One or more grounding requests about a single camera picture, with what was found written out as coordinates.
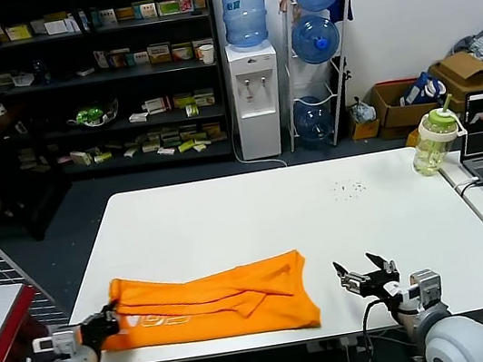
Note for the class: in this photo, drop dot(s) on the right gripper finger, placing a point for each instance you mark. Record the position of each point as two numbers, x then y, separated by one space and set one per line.
354 282
388 269

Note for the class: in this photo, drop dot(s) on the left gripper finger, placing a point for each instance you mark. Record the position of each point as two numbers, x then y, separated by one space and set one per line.
107 309
115 322

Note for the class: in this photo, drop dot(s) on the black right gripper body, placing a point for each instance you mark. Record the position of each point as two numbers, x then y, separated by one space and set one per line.
380 285

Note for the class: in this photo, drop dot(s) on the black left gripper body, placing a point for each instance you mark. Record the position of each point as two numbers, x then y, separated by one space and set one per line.
97 331

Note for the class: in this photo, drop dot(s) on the orange t-shirt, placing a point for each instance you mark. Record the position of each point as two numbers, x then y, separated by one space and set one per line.
225 312

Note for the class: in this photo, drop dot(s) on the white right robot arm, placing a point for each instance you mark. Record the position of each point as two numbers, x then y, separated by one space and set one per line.
460 344

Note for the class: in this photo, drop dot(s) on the scattered dark crumbs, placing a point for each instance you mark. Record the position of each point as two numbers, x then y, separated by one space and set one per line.
348 188

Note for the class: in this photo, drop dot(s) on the green lid drink bottle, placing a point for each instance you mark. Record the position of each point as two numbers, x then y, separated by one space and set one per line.
431 146

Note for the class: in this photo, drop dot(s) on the yellow paper bag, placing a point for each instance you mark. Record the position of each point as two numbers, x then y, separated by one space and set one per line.
414 137

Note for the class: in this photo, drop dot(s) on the small brown cardboard box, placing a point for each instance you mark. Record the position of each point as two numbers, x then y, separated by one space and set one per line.
364 130

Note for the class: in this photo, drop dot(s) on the open cardboard box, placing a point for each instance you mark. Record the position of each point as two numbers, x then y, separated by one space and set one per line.
392 118

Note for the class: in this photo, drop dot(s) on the white carton with green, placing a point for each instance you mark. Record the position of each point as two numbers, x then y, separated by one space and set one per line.
80 158

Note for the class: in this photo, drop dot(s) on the grey plastic bag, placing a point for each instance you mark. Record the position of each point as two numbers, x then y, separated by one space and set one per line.
361 112

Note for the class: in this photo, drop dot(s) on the white water dispenser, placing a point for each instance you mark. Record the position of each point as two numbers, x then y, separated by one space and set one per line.
261 132

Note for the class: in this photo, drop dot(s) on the white metal jug rack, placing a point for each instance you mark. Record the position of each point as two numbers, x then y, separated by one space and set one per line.
338 96

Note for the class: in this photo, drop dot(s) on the blue white package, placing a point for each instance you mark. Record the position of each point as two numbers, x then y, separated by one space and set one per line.
416 91

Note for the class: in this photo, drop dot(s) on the green white bowl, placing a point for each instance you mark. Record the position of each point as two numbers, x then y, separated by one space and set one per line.
93 115

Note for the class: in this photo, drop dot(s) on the red white medicine box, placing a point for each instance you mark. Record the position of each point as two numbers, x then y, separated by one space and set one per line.
156 106

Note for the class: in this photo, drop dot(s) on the cardboard box with flaps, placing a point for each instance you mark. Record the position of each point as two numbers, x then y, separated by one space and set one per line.
462 68

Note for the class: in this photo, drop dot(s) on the black shelving unit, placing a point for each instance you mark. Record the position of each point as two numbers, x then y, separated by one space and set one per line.
71 93

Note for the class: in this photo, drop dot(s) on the yellow orange medicine box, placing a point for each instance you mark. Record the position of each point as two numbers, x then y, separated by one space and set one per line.
159 53

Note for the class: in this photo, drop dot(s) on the white paper cup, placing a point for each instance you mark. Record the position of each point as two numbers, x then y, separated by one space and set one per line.
207 54

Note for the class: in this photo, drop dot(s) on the white flat box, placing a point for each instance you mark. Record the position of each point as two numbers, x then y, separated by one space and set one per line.
57 27

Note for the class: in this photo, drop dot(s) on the blue water jug with label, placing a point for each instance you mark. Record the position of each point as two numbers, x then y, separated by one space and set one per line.
244 10

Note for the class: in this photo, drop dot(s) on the green medicine box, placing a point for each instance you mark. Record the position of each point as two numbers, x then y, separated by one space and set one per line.
168 8

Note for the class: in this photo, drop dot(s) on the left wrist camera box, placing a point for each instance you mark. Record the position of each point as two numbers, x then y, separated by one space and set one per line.
64 341

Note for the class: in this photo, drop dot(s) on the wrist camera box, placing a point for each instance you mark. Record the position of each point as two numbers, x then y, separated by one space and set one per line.
64 341
426 289

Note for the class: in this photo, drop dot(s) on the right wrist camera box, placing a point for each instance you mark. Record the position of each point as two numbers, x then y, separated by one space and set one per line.
426 289

